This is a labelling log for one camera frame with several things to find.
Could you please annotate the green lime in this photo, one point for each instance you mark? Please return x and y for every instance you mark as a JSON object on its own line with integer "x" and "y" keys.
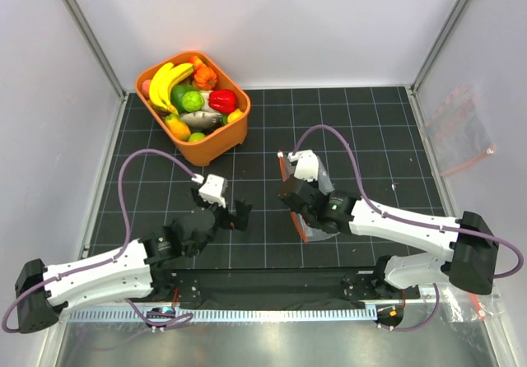
{"x": 196, "y": 137}

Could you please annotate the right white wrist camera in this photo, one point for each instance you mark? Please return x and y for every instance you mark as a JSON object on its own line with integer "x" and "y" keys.
{"x": 306, "y": 165}

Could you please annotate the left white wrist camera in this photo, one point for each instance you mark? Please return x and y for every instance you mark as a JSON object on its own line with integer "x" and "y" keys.
{"x": 212, "y": 190}

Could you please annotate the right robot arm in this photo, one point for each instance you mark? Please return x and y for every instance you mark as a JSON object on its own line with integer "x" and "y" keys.
{"x": 462, "y": 251}

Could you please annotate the orange yellow mango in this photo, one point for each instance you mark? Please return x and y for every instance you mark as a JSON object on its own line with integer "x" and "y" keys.
{"x": 179, "y": 129}

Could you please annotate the light green round fruit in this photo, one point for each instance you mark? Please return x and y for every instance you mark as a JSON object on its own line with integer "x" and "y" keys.
{"x": 192, "y": 101}

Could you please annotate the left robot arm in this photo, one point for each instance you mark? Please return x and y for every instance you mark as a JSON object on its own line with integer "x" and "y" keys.
{"x": 45, "y": 293}

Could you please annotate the grey beige fish toy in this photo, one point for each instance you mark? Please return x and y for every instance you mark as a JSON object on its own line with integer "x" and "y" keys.
{"x": 201, "y": 119}

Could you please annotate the red bell pepper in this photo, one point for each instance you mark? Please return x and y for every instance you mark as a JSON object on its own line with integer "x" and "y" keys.
{"x": 223, "y": 101}

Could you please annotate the pink peach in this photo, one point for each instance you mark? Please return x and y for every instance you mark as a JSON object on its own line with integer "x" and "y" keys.
{"x": 145, "y": 87}

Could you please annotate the slotted cable duct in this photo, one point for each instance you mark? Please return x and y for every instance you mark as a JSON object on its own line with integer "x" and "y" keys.
{"x": 125, "y": 314}

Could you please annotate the black grid mat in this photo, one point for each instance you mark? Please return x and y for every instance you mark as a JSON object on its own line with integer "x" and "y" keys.
{"x": 366, "y": 137}

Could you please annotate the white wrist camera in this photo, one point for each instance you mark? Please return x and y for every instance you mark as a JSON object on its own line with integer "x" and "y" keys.
{"x": 306, "y": 165}
{"x": 212, "y": 190}

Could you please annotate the orange plastic basket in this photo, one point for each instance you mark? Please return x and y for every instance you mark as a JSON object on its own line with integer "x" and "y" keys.
{"x": 220, "y": 138}

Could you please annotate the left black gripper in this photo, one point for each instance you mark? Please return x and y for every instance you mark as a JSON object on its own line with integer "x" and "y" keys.
{"x": 240, "y": 218}

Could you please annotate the spare zip bags pile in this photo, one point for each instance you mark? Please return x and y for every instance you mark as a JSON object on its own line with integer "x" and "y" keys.
{"x": 462, "y": 307}

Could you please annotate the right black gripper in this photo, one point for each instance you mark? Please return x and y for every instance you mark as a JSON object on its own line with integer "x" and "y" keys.
{"x": 314, "y": 184}

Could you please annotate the clear zip bag red zipper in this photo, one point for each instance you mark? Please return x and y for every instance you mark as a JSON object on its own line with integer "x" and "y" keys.
{"x": 306, "y": 233}

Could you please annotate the green bell pepper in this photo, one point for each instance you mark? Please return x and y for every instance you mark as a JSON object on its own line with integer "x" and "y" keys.
{"x": 176, "y": 96}

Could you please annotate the small orange pumpkin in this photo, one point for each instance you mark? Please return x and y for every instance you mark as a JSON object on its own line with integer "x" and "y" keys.
{"x": 205, "y": 78}

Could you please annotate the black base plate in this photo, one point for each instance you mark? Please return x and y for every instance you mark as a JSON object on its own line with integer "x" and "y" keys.
{"x": 273, "y": 289}

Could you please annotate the yellow lemon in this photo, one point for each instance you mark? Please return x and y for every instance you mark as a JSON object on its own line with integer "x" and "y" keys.
{"x": 233, "y": 116}

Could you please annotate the yellow banana bunch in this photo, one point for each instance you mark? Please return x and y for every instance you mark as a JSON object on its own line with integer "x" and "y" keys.
{"x": 166, "y": 77}

